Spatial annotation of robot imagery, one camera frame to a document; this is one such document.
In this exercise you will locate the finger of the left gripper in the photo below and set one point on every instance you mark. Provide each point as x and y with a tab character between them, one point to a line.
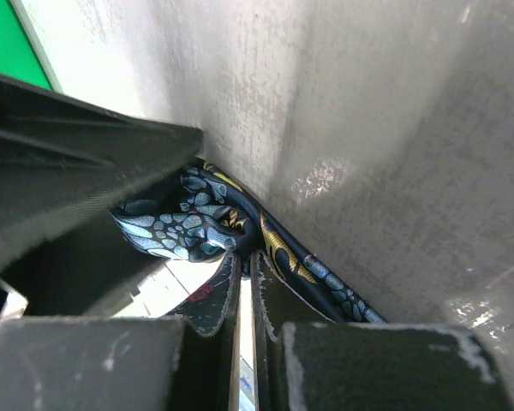
64	164

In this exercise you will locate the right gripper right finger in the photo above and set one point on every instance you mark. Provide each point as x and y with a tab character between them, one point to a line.
304	361

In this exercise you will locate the blue floral tie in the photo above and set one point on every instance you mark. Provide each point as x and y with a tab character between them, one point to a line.
199	213

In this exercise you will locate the green plastic tray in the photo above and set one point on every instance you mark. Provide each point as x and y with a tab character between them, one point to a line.
17	56

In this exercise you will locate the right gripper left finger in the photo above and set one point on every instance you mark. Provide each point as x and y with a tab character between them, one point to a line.
182	361

